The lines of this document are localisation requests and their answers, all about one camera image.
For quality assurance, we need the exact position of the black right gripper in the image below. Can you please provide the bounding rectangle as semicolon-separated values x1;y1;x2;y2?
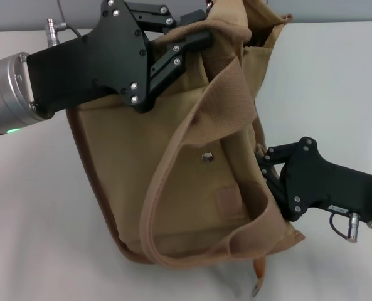
257;136;372;225

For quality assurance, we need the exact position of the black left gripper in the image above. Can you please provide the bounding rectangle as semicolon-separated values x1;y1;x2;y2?
26;0;214;119

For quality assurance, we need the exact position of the left gripper connector cable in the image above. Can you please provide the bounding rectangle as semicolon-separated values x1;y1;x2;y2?
45;0;86;40

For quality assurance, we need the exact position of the right gripper connector cable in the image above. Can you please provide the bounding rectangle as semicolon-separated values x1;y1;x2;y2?
329;211;362;243

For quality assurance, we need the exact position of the gripper connector cable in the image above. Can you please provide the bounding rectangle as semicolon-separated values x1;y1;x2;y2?
329;211;362;243
45;0;86;40

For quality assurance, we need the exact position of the khaki canvas food bag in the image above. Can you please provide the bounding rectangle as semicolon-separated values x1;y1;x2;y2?
65;0;306;289

